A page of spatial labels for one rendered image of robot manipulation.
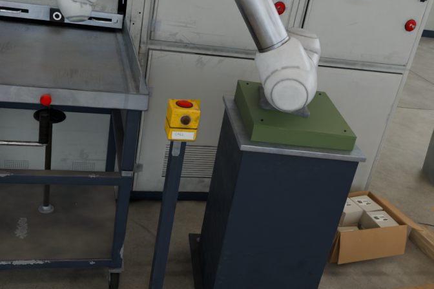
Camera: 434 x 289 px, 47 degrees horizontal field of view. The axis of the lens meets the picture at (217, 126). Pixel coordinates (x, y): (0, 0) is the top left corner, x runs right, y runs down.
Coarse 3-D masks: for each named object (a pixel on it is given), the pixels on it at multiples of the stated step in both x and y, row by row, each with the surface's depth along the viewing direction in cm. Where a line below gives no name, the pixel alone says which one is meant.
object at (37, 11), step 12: (0, 0) 203; (0, 12) 204; (24, 12) 207; (36, 12) 208; (48, 12) 209; (96, 12) 213; (120, 12) 220; (84, 24) 214; (96, 24) 215; (108, 24) 217; (120, 24) 218
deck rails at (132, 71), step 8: (128, 32) 198; (120, 40) 207; (128, 40) 196; (120, 48) 197; (128, 48) 195; (128, 56) 190; (136, 56) 170; (128, 64) 181; (136, 64) 167; (128, 72) 173; (136, 72) 166; (128, 80) 166; (136, 80) 165; (128, 88) 159; (136, 88) 161
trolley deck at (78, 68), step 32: (0, 32) 190; (32, 32) 198; (64, 32) 205; (96, 32) 213; (0, 64) 161; (32, 64) 166; (64, 64) 171; (96, 64) 177; (0, 96) 148; (32, 96) 150; (64, 96) 153; (96, 96) 155; (128, 96) 157
